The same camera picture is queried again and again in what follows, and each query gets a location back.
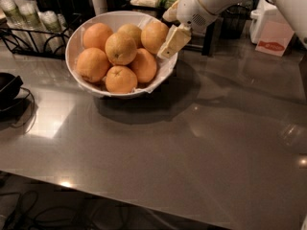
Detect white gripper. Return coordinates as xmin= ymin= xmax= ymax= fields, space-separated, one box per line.
xmin=157 ymin=0 xmax=245 ymax=58

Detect white bowl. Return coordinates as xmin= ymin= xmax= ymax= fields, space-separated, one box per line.
xmin=64 ymin=11 xmax=179 ymax=100

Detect black condiment shelf rack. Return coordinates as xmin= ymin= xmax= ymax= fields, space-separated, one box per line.
xmin=127 ymin=0 xmax=223 ymax=56

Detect yellowish orange back centre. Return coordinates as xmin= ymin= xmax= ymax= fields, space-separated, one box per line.
xmin=118 ymin=23 xmax=142 ymax=48

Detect black mesh basket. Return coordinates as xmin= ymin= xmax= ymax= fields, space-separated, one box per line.
xmin=221 ymin=5 xmax=249 ymax=39

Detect white paper cup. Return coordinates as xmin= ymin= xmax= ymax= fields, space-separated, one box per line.
xmin=92 ymin=0 xmax=107 ymax=15

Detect white appliance with bowls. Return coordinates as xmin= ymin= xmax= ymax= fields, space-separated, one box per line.
xmin=249 ymin=0 xmax=278 ymax=44

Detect white card red logo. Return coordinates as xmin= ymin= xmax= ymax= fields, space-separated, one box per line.
xmin=255 ymin=21 xmax=294 ymax=57

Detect black device at left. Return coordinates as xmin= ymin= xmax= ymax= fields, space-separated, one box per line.
xmin=0 ymin=72 xmax=34 ymax=113

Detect black wire cup rack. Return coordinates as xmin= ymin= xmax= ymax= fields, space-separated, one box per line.
xmin=0 ymin=13 xmax=81 ymax=59

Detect black cables under table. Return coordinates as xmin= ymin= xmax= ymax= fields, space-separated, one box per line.
xmin=0 ymin=189 xmax=135 ymax=230

